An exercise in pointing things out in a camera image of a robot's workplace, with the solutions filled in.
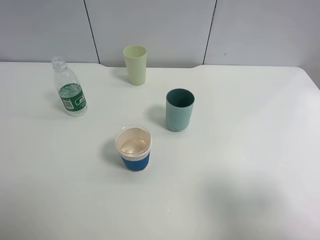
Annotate teal plastic cup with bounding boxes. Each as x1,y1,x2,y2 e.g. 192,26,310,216
165,88,195,132

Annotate clear plastic water bottle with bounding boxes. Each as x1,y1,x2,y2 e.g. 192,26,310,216
51,56,88,117

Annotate blue sleeved glass cup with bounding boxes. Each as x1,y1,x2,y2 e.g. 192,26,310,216
114,124,152,172

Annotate pale green plastic cup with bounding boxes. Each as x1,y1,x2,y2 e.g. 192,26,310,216
123,45,147,86

